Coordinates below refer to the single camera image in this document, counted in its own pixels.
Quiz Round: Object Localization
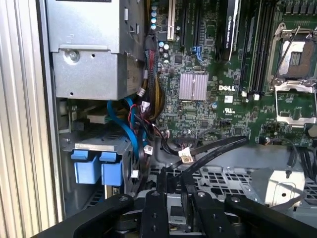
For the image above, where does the silver power supply unit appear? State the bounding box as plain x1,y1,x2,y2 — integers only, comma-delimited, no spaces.
45,0,146,101

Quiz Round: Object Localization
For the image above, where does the metal socket cover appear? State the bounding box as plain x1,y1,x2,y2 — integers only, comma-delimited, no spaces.
274,79,317,129

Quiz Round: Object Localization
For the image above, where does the silver perforated disk bay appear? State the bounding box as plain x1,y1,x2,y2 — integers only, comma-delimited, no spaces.
148,145,317,215

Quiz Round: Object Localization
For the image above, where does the thin wire with white plug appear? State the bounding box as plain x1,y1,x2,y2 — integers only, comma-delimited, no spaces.
158,138,199,165

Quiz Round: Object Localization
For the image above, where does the black RAM slot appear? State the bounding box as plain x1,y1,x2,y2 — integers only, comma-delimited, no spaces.
246,0,265,99
257,0,276,100
240,0,261,98
251,0,271,100

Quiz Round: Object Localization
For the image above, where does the green Dell motherboard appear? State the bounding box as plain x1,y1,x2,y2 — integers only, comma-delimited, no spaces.
146,0,317,149

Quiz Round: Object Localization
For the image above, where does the black Nvidia graphics card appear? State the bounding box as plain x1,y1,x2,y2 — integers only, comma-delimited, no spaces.
214,0,244,63

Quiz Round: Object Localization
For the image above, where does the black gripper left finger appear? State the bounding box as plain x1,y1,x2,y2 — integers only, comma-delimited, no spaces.
32,167,170,238

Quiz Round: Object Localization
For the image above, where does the black expansion slot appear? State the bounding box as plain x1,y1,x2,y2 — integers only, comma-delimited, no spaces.
192,0,203,49
180,0,190,48

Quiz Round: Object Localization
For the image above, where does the blue disk carrier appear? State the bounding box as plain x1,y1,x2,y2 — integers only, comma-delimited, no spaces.
70,148,124,186

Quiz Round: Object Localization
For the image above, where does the black open PC case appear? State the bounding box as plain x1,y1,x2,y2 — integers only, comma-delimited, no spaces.
34,0,317,238

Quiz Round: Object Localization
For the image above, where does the white expansion slot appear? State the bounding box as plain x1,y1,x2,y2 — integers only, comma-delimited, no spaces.
166,0,176,42

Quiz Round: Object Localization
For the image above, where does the locking lever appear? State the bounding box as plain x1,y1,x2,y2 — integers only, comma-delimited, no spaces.
274,24,303,80

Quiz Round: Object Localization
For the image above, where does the yellow and black wire bundle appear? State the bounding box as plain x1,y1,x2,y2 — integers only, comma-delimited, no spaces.
143,32,166,121

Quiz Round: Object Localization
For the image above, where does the black disk wire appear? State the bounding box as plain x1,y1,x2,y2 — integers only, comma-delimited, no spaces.
167,136,246,173
182,137,250,179

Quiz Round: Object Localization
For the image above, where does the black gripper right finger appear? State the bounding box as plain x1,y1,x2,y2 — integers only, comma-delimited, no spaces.
179,170,317,238

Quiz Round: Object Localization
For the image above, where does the blue flat data cable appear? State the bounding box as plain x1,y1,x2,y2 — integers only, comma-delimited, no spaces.
106,97,141,161

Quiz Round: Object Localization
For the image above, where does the silver ribbed chipset heatsink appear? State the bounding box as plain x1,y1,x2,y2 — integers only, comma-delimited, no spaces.
179,72,210,102

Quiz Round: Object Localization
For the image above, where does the CPU socket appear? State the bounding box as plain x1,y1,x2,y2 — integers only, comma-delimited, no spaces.
270,21,317,82

